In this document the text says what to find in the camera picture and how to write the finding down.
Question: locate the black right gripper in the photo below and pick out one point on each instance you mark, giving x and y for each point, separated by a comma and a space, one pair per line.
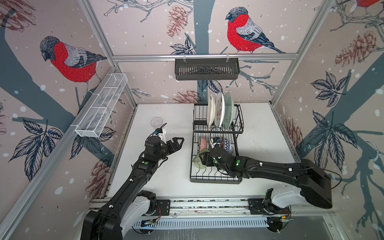
210, 152

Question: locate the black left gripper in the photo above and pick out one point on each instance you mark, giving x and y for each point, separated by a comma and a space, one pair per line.
177, 147

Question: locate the clear plastic cup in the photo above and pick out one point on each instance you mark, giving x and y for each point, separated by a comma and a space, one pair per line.
156, 122

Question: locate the green glass tumbler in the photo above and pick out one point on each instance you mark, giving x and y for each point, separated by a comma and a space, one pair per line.
203, 159

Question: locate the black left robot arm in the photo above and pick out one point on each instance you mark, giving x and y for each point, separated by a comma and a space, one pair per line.
113, 220

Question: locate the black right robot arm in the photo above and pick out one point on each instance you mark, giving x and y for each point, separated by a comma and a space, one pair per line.
306, 183

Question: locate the pink floral bowl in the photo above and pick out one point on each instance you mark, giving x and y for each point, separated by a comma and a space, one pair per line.
203, 144

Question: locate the pale green plate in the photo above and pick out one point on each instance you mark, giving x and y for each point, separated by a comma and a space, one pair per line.
229, 111

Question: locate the cream plate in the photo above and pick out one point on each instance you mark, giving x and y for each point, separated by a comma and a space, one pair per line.
211, 110

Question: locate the white patterned plate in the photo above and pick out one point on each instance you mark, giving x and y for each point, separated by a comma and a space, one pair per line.
219, 109

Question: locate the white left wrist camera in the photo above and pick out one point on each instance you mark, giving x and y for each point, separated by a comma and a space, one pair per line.
161, 133

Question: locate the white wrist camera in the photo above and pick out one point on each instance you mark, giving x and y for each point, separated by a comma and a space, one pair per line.
161, 133
216, 141

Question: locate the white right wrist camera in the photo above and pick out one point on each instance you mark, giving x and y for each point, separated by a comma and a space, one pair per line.
216, 141

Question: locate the black wire dish rack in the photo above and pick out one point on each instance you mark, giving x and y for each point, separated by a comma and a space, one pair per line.
213, 175

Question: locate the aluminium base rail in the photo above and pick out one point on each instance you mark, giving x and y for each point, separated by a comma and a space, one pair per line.
210, 213

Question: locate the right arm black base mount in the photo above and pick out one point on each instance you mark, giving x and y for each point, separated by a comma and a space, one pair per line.
257, 207

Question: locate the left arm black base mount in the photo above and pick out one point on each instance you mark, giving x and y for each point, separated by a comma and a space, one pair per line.
159, 208

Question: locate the black hanging wall basket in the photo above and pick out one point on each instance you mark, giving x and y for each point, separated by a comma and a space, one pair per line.
207, 69

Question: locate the white mesh wall shelf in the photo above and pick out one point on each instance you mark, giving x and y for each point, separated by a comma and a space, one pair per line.
99, 112

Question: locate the horizontal aluminium frame bar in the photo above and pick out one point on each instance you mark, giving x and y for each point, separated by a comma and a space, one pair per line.
241, 57

